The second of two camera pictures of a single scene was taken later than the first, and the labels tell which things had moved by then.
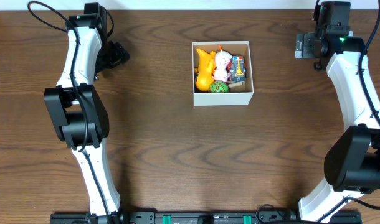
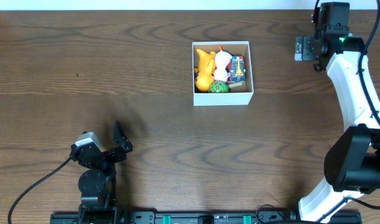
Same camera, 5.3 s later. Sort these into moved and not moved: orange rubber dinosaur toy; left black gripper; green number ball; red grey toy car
Moved: left black gripper
Not moved: green number ball; red grey toy car; orange rubber dinosaur toy
